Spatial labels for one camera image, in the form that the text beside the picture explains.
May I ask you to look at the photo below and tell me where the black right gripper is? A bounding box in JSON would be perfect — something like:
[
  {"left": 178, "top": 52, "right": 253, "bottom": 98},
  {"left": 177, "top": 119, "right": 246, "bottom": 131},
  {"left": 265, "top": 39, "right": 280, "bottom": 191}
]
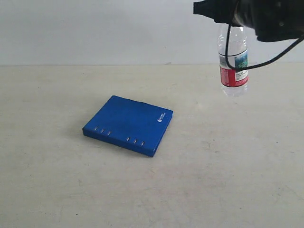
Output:
[{"left": 193, "top": 0, "right": 304, "bottom": 42}]

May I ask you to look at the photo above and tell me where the clear bottle red label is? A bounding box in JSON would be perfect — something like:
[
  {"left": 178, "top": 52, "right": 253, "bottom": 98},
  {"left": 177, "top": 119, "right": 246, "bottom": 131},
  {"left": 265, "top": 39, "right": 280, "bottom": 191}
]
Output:
[{"left": 218, "top": 24, "right": 249, "bottom": 97}]

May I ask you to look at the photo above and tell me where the blue ring binder notebook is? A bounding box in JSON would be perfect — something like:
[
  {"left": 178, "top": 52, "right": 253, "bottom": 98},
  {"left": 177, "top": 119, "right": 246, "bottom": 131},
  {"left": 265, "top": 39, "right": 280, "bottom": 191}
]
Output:
[{"left": 82, "top": 95, "right": 173, "bottom": 157}]

